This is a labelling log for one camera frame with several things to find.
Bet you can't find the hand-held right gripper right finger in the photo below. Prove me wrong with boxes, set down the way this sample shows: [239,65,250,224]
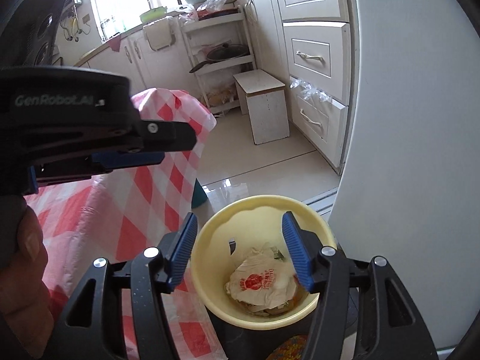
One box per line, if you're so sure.
[281,211,439,360]

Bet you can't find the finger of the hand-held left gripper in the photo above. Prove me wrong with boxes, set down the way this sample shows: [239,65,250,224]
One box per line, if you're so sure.
[137,120,198,151]
[90,150,166,174]

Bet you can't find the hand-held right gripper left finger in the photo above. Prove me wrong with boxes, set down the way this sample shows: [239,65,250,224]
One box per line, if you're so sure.
[43,212,199,360]

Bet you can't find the white red-printed plastic bag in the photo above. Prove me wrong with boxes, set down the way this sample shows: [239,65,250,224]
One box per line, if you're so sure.
[224,245,301,306]

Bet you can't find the yellow waste bin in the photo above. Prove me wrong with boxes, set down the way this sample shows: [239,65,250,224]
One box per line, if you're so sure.
[190,194,338,327]

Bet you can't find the person's left hand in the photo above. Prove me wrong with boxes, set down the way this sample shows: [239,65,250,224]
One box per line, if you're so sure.
[0,195,74,346]

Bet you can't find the red checked tablecloth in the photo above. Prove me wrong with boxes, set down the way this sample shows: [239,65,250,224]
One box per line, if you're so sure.
[22,87,226,360]

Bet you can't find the teal table leg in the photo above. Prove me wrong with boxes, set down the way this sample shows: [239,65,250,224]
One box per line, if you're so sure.
[191,178,208,209]

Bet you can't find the white door base cabinets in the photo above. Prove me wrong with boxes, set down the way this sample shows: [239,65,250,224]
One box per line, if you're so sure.
[73,15,196,98]

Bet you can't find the colourful woven cushion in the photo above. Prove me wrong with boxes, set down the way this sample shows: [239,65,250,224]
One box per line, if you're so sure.
[268,335,312,360]

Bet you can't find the white cabinet door hanger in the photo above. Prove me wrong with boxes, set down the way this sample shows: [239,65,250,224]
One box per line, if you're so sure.
[143,20,177,50]

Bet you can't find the dark frying pan with lid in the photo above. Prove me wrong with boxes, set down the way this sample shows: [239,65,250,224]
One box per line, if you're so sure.
[188,44,250,74]

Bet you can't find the white wooden step stool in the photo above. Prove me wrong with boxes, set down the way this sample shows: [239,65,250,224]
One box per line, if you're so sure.
[232,70,291,145]

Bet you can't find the white slim storage rack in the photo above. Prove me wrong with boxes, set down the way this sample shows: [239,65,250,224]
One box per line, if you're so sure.
[181,7,257,115]

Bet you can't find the bright green basin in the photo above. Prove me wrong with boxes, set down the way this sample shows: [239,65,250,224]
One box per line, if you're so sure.
[140,5,169,23]

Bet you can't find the white and red shopping bag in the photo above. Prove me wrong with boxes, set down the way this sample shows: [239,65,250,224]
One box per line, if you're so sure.
[178,4,199,23]

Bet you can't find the dark red tray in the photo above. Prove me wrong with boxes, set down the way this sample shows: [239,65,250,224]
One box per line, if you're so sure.
[197,7,241,21]

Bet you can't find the kitchen window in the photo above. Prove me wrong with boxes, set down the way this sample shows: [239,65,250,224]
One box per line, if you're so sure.
[88,0,196,42]

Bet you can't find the clear bag on drawer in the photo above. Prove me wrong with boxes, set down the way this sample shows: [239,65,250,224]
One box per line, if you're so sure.
[290,79,332,104]

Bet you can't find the white four-drawer base cabinet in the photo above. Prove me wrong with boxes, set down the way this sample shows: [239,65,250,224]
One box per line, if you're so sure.
[242,0,353,175]

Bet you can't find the white refrigerator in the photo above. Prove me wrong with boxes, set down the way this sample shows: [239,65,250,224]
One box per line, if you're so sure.
[328,0,480,360]

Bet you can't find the wall outlet with cables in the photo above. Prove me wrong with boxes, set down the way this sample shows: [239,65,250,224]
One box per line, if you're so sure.
[60,11,92,42]

